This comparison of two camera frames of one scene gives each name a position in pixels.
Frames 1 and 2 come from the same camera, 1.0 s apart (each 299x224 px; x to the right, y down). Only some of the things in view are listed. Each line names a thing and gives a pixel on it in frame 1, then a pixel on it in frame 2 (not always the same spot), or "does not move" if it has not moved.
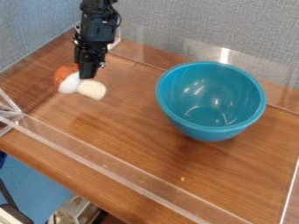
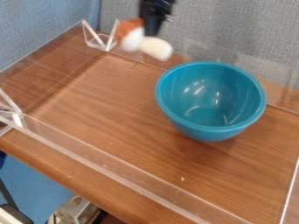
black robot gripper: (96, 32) to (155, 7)
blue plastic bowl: (211, 100) does not move
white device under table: (76, 212) does not move
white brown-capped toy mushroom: (71, 84) to (135, 41)
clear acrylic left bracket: (11, 115) does not move
